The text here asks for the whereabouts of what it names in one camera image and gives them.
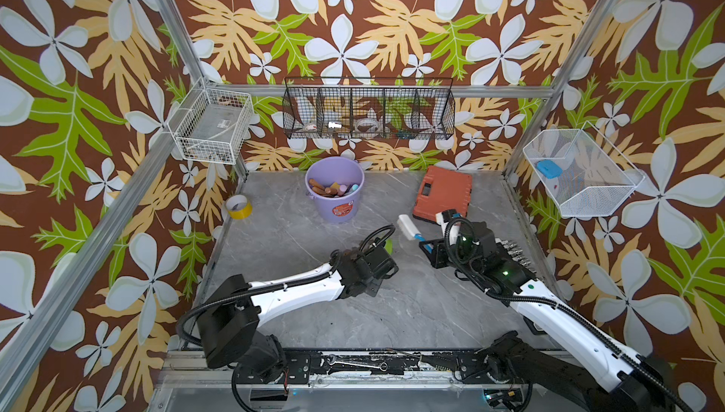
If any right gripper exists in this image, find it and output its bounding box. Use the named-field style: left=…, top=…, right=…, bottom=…
left=417, top=237, right=483, bottom=280

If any yellow tape roll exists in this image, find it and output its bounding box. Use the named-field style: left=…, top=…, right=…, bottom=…
left=225, top=194, right=253, bottom=221

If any red plastic tool case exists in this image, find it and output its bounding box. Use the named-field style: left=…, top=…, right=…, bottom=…
left=413, top=166, right=473, bottom=223

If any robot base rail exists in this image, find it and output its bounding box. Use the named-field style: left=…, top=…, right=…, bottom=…
left=160, top=348, right=536, bottom=386

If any black wire basket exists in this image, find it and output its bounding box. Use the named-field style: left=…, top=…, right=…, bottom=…
left=281, top=77, right=456, bottom=140

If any purple plastic bucket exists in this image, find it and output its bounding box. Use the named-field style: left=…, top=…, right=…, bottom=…
left=305, top=156, right=366, bottom=223

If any blue item in basket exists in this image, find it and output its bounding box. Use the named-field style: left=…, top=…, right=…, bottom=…
left=535, top=159, right=564, bottom=180

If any white wire basket right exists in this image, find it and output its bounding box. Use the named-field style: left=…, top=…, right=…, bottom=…
left=523, top=123, right=645, bottom=219

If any green trowel wooden handle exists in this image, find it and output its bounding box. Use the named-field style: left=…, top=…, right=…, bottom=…
left=313, top=187, right=334, bottom=198
left=308, top=179, right=325, bottom=189

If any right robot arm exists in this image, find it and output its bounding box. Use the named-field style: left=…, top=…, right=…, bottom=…
left=409, top=216, right=690, bottom=411

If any white wire basket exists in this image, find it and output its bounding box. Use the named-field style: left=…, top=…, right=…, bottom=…
left=168, top=79, right=255, bottom=166
left=523, top=123, right=645, bottom=219

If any white wire basket left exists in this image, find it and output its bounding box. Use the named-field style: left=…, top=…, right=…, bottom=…
left=168, top=79, right=255, bottom=166

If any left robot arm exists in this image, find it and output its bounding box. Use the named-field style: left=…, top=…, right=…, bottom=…
left=177, top=244, right=400, bottom=369

